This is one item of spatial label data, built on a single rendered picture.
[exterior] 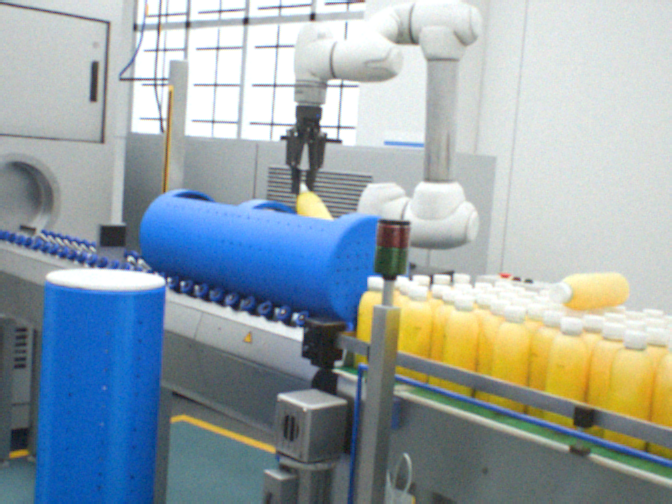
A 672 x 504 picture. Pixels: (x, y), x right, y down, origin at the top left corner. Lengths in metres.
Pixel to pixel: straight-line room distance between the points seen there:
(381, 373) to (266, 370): 0.70
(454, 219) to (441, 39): 0.54
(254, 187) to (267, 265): 2.31
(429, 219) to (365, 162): 1.36
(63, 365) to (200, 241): 0.58
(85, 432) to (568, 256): 3.33
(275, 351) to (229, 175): 2.49
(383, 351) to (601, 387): 0.39
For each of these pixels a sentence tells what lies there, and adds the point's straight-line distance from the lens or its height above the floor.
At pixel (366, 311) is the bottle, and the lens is 1.97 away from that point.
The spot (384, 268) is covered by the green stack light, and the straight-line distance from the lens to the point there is 1.61.
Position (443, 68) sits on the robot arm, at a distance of 2.77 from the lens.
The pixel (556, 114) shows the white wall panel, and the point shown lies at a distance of 5.03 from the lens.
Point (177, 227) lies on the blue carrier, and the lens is 2.62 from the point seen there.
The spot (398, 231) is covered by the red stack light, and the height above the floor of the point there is 1.24.
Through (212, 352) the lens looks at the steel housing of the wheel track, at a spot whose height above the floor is 0.81.
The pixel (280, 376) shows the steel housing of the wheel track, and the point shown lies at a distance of 2.26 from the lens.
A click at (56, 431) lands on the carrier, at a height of 0.69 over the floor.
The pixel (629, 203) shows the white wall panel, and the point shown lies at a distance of 4.83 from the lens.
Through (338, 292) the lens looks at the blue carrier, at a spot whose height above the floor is 1.05.
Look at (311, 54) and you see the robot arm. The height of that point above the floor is 1.62.
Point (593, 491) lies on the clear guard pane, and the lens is 1.53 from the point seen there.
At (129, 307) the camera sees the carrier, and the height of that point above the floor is 0.99.
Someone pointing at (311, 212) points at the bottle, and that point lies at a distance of 2.30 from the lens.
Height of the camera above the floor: 1.35
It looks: 6 degrees down
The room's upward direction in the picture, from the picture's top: 4 degrees clockwise
